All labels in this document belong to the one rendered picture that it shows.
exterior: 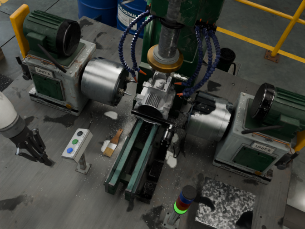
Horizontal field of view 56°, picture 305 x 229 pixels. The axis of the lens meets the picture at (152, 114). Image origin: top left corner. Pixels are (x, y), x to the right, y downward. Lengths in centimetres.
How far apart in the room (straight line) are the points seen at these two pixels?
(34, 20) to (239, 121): 115
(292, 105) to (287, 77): 234
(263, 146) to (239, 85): 80
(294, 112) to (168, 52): 63
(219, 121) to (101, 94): 65
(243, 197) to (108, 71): 96
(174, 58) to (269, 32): 303
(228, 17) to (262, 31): 48
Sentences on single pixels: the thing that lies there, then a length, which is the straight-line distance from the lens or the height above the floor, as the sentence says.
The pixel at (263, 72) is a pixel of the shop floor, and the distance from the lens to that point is 368.
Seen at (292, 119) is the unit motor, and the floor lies 131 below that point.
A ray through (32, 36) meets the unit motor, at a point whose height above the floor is 132.
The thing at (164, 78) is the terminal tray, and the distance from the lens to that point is 163.
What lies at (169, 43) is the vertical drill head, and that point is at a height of 145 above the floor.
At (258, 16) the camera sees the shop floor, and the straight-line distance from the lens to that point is 455.
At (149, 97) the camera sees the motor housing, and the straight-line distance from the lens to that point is 154.
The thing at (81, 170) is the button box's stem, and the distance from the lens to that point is 164.
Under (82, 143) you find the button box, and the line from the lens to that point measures 142.
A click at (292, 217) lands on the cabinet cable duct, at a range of 276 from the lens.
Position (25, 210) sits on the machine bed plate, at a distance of 162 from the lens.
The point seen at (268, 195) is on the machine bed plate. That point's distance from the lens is 180.
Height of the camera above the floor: 229
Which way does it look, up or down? 54 degrees down
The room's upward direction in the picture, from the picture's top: 11 degrees clockwise
